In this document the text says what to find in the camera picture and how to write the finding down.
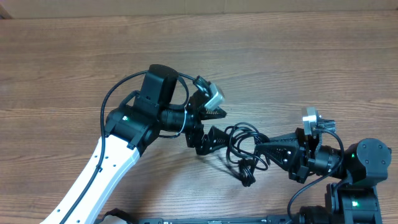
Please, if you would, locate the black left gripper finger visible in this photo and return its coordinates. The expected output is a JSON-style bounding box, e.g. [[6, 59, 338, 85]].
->
[[199, 106, 227, 120], [201, 126, 229, 154]]

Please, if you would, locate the black USB-A cable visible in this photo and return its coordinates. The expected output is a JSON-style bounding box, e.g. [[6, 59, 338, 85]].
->
[[224, 121, 271, 188]]

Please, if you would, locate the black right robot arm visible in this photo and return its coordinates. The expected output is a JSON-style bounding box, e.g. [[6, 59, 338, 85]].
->
[[256, 127, 392, 223]]

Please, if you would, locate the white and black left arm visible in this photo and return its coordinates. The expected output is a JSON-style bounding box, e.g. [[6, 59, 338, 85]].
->
[[43, 64, 228, 223]]

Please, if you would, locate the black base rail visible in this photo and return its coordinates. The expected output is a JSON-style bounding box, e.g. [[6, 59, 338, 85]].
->
[[93, 208, 299, 224]]

